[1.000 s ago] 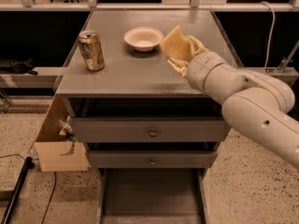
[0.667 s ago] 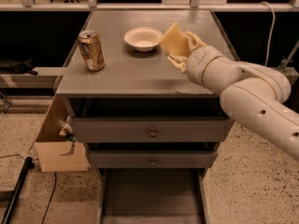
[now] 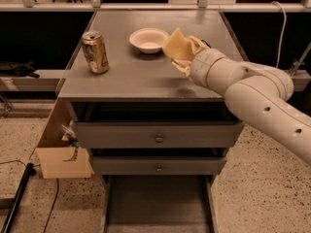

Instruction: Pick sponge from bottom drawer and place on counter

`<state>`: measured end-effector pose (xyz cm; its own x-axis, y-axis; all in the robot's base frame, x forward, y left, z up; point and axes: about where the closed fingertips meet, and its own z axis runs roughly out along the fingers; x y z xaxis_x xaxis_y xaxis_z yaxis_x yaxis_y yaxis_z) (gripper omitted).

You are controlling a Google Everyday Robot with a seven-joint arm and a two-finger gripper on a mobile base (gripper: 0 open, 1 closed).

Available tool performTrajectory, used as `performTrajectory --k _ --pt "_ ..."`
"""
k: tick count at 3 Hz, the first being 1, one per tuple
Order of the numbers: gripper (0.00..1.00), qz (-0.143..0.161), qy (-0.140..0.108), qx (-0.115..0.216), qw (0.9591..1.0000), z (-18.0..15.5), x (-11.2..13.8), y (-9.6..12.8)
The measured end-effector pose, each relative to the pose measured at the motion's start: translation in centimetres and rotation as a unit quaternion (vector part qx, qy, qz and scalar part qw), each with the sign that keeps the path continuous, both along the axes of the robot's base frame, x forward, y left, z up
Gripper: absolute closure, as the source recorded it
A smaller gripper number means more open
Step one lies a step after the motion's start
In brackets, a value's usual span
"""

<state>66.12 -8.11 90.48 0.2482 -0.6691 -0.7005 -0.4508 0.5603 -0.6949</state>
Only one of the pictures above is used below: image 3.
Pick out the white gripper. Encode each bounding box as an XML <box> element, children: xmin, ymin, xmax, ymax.
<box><xmin>171</xmin><ymin>36</ymin><xmax>225</xmax><ymax>87</ymax></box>

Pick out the yellow sponge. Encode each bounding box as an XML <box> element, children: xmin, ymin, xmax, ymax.
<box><xmin>162</xmin><ymin>27</ymin><xmax>194</xmax><ymax>61</ymax></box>

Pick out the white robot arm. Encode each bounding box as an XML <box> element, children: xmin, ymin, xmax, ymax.
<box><xmin>163</xmin><ymin>35</ymin><xmax>311</xmax><ymax>164</ymax></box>

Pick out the grey wooden drawer cabinet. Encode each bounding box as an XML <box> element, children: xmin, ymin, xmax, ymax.
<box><xmin>55</xmin><ymin>9</ymin><xmax>262</xmax><ymax>233</ymax></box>

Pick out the middle grey drawer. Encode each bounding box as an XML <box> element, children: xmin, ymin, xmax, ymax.
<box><xmin>92</xmin><ymin>156</ymin><xmax>226</xmax><ymax>175</ymax></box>

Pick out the top grey drawer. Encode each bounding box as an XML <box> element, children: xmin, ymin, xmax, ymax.
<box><xmin>73</xmin><ymin>122</ymin><xmax>244</xmax><ymax>149</ymax></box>

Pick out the bottom grey open drawer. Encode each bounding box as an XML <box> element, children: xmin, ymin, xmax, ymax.
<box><xmin>100</xmin><ymin>176</ymin><xmax>219</xmax><ymax>233</ymax></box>

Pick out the white paper bowl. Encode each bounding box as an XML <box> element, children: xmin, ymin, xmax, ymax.
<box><xmin>129</xmin><ymin>28</ymin><xmax>169</xmax><ymax>54</ymax></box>

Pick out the gold soda can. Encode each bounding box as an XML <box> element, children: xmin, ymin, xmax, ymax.
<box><xmin>82</xmin><ymin>31</ymin><xmax>109</xmax><ymax>74</ymax></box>

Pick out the black object on ledge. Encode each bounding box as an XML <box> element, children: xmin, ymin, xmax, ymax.
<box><xmin>0</xmin><ymin>62</ymin><xmax>39</xmax><ymax>79</ymax></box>

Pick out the cardboard box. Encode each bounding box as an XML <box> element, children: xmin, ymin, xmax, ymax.
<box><xmin>36</xmin><ymin>100</ymin><xmax>93</xmax><ymax>179</ymax></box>

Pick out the black floor bar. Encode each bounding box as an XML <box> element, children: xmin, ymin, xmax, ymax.
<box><xmin>0</xmin><ymin>163</ymin><xmax>36</xmax><ymax>233</ymax></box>

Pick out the white cable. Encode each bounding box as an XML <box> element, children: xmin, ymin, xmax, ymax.
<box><xmin>271</xmin><ymin>1</ymin><xmax>288</xmax><ymax>69</ymax></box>

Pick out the metal bracket on rail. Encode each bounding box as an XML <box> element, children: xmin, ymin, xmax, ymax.
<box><xmin>289</xmin><ymin>42</ymin><xmax>311</xmax><ymax>76</ymax></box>

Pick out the black floor cable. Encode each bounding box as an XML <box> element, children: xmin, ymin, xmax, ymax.
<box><xmin>42</xmin><ymin>178</ymin><xmax>60</xmax><ymax>233</ymax></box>

